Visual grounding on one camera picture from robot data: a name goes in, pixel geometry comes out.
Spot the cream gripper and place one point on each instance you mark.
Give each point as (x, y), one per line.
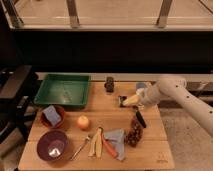
(131, 101)

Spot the purple bowl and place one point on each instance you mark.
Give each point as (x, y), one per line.
(52, 145)

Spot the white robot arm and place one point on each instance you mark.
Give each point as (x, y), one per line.
(175, 87)

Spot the red bowl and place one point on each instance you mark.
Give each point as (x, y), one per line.
(60, 110)

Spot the dark small block toy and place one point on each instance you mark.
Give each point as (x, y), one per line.
(109, 84)

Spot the dark grape bunch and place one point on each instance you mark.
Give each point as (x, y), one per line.
(135, 133)

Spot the blue grey cloth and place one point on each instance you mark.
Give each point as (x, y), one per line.
(116, 139)

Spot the orange fruit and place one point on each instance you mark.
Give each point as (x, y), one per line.
(83, 122)

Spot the orange carrot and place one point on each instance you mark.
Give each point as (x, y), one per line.
(109, 147)

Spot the green plastic tray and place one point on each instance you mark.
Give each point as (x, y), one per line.
(65, 90)

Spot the blue sponge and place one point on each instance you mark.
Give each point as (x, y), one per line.
(51, 115)

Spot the black side stand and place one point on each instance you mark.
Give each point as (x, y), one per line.
(17, 90)

